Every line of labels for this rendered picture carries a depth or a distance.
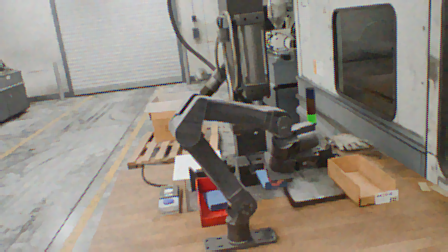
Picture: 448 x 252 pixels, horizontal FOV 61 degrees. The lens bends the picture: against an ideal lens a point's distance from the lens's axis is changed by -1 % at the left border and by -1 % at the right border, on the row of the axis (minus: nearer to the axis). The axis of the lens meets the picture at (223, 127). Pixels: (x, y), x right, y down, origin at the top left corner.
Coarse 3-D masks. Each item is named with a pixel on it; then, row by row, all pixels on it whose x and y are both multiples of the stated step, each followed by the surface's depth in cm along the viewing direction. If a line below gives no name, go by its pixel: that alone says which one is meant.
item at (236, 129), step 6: (246, 102) 154; (252, 102) 137; (258, 102) 136; (264, 102) 143; (234, 126) 134; (240, 126) 134; (246, 126) 135; (234, 132) 135; (240, 132) 135; (246, 132) 135
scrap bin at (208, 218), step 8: (200, 184) 139; (208, 184) 139; (200, 192) 139; (200, 200) 133; (200, 208) 126; (208, 208) 127; (224, 208) 125; (200, 216) 115; (208, 216) 121; (216, 216) 116; (224, 216) 116; (208, 224) 116; (216, 224) 116
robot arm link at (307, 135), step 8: (280, 120) 97; (288, 120) 98; (280, 128) 98; (288, 128) 98; (296, 128) 101; (304, 128) 102; (312, 128) 103; (280, 136) 98; (304, 136) 102; (312, 136) 102; (304, 144) 102; (312, 144) 103
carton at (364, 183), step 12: (348, 156) 139; (360, 156) 138; (336, 168) 131; (348, 168) 140; (360, 168) 139; (372, 168) 129; (336, 180) 133; (348, 180) 122; (360, 180) 133; (372, 180) 131; (384, 180) 122; (348, 192) 123; (360, 192) 115; (372, 192) 124; (384, 192) 116; (396, 192) 117; (360, 204) 116; (372, 204) 117
